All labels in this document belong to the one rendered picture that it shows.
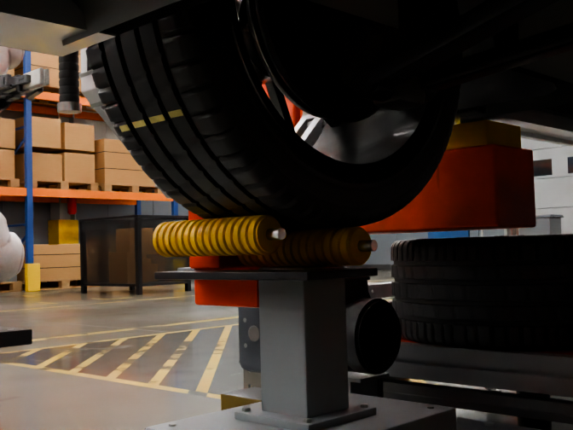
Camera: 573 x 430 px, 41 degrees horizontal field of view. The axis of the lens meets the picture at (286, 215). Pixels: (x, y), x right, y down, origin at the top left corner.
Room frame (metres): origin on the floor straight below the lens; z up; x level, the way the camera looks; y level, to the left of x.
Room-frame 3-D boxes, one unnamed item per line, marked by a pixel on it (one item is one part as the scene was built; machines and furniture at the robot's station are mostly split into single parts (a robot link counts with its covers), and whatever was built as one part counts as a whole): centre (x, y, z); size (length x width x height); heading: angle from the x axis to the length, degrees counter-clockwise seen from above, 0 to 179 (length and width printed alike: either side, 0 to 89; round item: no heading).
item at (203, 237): (1.20, 0.11, 0.51); 0.29 x 0.06 x 0.06; 46
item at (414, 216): (1.71, -0.27, 0.69); 0.52 x 0.17 x 0.35; 46
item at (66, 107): (1.39, 0.39, 0.83); 0.04 x 0.04 x 0.16
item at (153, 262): (10.11, 1.99, 0.49); 1.27 x 0.88 x 0.97; 47
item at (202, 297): (1.33, 0.07, 0.48); 0.16 x 0.12 x 0.17; 46
